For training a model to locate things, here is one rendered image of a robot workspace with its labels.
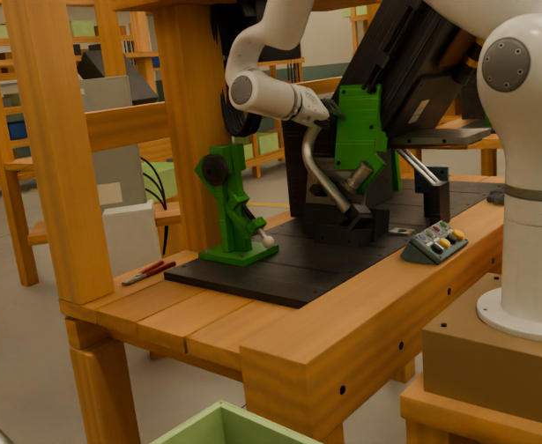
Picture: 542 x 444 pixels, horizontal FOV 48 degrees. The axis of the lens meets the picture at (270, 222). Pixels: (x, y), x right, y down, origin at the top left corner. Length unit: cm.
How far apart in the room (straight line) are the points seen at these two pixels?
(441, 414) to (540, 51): 50
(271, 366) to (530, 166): 49
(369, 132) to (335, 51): 1044
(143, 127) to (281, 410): 82
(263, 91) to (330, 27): 1070
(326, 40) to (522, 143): 1121
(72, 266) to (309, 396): 62
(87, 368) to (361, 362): 65
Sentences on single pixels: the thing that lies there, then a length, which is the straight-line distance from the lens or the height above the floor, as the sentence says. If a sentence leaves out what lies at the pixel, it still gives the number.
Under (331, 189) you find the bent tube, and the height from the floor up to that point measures 103.
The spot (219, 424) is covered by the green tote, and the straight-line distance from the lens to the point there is 76.
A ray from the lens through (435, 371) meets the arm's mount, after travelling 95.
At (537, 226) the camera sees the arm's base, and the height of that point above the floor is 110.
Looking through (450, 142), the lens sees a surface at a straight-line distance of 155.
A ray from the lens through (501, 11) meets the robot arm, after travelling 96.
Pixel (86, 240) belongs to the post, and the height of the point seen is 102.
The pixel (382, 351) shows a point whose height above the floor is 82.
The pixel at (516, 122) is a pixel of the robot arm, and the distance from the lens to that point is 85.
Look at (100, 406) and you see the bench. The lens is 149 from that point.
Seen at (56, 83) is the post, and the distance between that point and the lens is 133.
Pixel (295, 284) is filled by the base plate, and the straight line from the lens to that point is 127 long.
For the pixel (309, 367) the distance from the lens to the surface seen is 96.
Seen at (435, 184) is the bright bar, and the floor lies 101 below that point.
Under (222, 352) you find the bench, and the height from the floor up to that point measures 87.
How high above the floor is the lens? 134
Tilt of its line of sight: 14 degrees down
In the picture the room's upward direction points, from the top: 6 degrees counter-clockwise
